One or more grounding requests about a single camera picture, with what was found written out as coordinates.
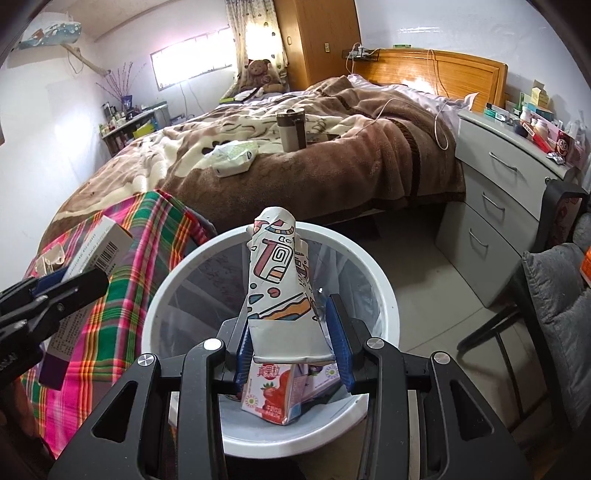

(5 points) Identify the white charging cable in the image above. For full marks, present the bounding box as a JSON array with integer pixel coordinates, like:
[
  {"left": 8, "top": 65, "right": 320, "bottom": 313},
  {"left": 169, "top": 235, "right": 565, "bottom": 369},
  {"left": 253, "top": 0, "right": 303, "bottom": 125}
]
[{"left": 359, "top": 45, "right": 463, "bottom": 152}]

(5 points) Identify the purple white small carton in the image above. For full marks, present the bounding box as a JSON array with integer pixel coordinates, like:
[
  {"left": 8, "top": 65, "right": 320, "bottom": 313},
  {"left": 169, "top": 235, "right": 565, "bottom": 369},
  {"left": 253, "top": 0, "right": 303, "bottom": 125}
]
[{"left": 301, "top": 363, "right": 342, "bottom": 403}]

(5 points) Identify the wooden wardrobe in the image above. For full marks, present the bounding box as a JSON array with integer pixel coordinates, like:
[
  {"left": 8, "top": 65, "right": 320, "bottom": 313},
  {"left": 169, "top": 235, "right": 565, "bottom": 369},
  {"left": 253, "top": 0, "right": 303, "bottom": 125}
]
[{"left": 273, "top": 0, "right": 361, "bottom": 90}]

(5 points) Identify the white tissue pack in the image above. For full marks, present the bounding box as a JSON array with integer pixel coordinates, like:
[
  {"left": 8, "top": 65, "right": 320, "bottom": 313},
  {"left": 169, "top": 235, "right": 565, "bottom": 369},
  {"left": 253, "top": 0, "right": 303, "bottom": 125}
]
[{"left": 204, "top": 141, "right": 259, "bottom": 178}]

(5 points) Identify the white air conditioner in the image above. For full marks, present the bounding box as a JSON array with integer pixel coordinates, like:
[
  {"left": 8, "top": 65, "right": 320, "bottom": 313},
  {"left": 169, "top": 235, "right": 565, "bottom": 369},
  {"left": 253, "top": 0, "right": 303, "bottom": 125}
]
[{"left": 17, "top": 21, "right": 82, "bottom": 50}]

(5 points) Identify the brown thermos mug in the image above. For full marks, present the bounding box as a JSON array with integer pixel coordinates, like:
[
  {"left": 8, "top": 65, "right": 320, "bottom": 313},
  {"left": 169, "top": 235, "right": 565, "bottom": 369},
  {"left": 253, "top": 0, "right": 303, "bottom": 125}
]
[{"left": 276, "top": 108, "right": 308, "bottom": 153}]

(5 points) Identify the patterned curtain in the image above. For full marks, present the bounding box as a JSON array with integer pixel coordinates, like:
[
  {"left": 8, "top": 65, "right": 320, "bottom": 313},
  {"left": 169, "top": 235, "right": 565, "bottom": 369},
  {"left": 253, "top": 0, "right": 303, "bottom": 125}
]
[{"left": 224, "top": 0, "right": 287, "bottom": 96}]

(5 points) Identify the pink plaid tablecloth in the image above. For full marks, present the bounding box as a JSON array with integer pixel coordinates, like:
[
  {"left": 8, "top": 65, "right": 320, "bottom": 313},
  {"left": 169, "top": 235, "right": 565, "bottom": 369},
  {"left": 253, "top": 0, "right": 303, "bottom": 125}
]
[{"left": 22, "top": 190, "right": 216, "bottom": 455}]

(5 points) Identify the white long cardboard box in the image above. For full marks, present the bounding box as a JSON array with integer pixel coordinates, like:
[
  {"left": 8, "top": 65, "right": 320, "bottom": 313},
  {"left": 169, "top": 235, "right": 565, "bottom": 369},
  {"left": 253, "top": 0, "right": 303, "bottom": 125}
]
[{"left": 39, "top": 216, "right": 132, "bottom": 390}]

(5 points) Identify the white trash bin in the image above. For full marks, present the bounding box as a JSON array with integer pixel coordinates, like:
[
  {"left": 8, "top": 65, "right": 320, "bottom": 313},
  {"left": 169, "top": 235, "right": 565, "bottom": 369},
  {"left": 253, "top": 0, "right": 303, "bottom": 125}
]
[{"left": 140, "top": 221, "right": 401, "bottom": 460}]

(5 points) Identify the crumpled white paper tray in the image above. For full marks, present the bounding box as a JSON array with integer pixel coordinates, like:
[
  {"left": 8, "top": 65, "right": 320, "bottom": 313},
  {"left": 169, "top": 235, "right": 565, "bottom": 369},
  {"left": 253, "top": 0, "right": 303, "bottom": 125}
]
[{"left": 34, "top": 244, "right": 65, "bottom": 277}]

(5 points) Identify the clear bin liner bag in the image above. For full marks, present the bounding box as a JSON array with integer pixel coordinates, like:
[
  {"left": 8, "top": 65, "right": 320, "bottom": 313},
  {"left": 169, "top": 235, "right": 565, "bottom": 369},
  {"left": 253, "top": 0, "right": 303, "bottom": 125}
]
[{"left": 141, "top": 225, "right": 400, "bottom": 358}]

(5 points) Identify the wooden headboard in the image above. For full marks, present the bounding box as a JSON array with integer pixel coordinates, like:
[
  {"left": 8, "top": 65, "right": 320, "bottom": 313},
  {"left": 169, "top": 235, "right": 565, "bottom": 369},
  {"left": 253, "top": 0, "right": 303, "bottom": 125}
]
[{"left": 353, "top": 48, "right": 508, "bottom": 112}]

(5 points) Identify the purple dried branches vase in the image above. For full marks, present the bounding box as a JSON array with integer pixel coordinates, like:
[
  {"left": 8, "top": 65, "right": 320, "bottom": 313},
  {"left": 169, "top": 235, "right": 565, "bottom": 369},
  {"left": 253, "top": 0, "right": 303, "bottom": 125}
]
[{"left": 96, "top": 61, "right": 137, "bottom": 112}]

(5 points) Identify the cluttered side shelf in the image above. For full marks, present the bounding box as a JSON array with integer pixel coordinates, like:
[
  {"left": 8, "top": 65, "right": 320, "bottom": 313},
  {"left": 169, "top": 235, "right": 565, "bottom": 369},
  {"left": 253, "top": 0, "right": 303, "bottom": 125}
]
[{"left": 101, "top": 102, "right": 170, "bottom": 156}]

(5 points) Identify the black chair with grey cushion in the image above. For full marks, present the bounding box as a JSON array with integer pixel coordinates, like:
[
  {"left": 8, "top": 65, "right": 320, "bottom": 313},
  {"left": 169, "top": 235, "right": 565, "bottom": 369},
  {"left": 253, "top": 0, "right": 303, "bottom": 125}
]
[{"left": 457, "top": 180, "right": 590, "bottom": 431}]

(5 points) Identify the colourful patterned paper carton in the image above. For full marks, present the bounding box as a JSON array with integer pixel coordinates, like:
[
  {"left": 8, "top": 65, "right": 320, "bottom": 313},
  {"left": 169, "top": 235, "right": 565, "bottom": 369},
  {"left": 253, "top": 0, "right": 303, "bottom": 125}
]
[{"left": 245, "top": 207, "right": 334, "bottom": 364}]

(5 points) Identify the grey drawer nightstand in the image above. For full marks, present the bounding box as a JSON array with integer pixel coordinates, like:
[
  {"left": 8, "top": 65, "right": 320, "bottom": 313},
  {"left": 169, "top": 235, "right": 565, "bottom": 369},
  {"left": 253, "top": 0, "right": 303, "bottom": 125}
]
[{"left": 436, "top": 111, "right": 576, "bottom": 307}]

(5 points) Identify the brown teddy bear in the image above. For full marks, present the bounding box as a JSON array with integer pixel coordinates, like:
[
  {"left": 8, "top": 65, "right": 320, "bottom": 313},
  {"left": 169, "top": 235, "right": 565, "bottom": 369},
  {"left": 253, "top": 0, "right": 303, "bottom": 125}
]
[{"left": 238, "top": 59, "right": 284, "bottom": 93}]

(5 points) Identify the red strawberry milk carton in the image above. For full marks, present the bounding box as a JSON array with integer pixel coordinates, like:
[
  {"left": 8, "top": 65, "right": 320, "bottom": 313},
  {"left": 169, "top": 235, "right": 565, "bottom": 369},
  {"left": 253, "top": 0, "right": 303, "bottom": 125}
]
[{"left": 242, "top": 361, "right": 308, "bottom": 426}]

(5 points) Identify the brown patterned blanket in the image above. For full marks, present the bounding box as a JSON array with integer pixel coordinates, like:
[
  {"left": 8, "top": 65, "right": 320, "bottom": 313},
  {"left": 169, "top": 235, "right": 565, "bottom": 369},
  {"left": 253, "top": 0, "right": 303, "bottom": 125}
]
[{"left": 42, "top": 75, "right": 465, "bottom": 244}]

